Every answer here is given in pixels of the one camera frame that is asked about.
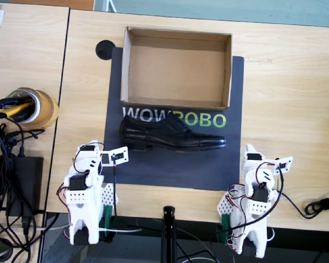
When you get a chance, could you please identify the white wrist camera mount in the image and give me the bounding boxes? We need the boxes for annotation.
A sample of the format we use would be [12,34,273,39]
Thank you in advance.
[100,146,130,167]
[272,156,294,175]

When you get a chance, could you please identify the yellow black handled pliers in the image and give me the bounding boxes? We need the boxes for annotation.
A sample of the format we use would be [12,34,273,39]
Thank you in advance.
[0,101,35,123]

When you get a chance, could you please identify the black camera stand pole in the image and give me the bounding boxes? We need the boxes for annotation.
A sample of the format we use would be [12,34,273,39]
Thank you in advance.
[163,205,177,263]

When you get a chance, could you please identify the black round desk grommet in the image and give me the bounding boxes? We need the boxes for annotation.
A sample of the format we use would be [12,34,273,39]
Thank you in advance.
[95,39,116,60]

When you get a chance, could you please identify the black handled scissors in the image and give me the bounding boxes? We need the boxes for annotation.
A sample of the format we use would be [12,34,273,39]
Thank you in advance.
[0,96,21,109]

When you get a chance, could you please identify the black round floor cap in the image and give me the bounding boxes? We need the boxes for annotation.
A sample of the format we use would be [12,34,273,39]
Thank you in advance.
[0,238,13,261]

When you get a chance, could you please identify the black WOWROBO mat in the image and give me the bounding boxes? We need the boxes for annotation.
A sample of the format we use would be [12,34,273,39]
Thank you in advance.
[102,47,246,192]

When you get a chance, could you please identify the black camera cable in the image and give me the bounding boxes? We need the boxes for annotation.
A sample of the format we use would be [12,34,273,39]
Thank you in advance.
[112,160,119,220]
[278,167,286,197]

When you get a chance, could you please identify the white arm base cable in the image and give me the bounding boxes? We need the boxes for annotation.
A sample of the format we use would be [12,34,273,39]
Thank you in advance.
[97,226,143,235]

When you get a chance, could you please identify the green table clamp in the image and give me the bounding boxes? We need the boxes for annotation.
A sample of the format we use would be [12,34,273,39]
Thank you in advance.
[102,205,116,238]
[217,215,232,244]

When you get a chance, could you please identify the black leather dress shoe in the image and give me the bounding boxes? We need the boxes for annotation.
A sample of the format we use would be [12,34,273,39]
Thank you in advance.
[119,112,227,153]

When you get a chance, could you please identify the thick black power cord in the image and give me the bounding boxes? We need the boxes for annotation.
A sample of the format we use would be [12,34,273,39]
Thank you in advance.
[0,153,39,260]

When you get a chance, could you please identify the thin white cable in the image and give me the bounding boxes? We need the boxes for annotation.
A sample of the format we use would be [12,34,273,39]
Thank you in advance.
[0,218,72,236]

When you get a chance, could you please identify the large black power adapter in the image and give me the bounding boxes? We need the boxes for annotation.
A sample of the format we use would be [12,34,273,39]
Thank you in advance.
[5,156,44,218]

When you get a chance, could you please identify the coiled black cable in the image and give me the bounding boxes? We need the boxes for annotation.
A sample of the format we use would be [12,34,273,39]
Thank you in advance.
[283,193,329,220]

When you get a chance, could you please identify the brown packing tape roll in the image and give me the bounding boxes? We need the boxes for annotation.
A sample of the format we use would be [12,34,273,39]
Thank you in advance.
[5,87,60,130]

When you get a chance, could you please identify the clear tape strip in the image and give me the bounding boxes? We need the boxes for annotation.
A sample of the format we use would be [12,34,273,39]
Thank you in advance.
[245,57,273,64]

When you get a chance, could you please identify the open cardboard box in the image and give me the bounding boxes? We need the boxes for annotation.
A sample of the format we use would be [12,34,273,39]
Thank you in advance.
[120,26,233,112]

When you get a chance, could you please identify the thin black cable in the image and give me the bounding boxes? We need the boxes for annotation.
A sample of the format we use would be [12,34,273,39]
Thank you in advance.
[0,120,47,165]

